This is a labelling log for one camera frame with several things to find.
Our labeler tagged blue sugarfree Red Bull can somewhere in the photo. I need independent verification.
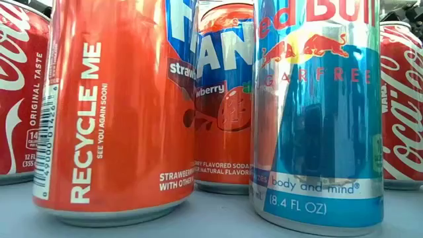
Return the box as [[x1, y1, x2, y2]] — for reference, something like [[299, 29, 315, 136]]
[[248, 0, 385, 237]]

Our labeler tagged red Star Wars Coca-Cola can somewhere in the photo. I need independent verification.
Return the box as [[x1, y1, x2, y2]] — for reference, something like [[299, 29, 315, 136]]
[[379, 20, 423, 191]]

